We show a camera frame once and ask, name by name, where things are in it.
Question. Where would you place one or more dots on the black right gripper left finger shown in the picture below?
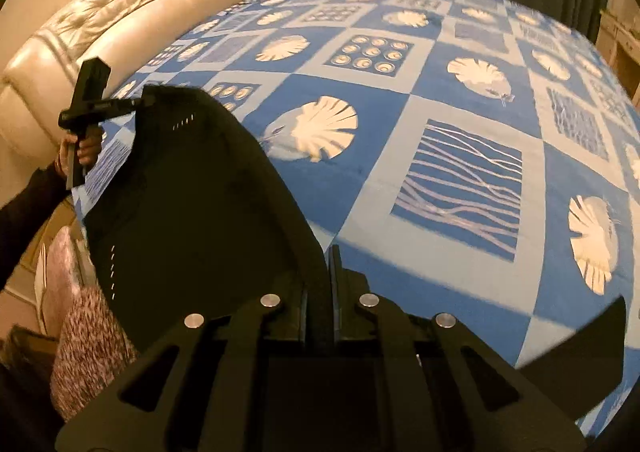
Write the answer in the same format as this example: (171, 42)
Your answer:
(248, 381)

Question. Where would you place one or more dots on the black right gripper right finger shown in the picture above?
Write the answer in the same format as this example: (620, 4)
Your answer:
(443, 388)

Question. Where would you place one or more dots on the black pants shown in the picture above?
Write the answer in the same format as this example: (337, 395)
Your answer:
(493, 211)

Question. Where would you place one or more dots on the dark sleeved left forearm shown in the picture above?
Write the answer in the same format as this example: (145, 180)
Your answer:
(23, 216)

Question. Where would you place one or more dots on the person's left hand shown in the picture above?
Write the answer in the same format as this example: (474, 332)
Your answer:
(85, 150)

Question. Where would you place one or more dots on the cream tufted leather headboard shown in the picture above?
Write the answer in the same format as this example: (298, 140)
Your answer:
(44, 42)

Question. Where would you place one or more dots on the blue patterned bed cover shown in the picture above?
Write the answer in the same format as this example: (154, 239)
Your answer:
(422, 47)

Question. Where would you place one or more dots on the cream dressing table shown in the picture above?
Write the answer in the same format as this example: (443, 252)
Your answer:
(620, 49)

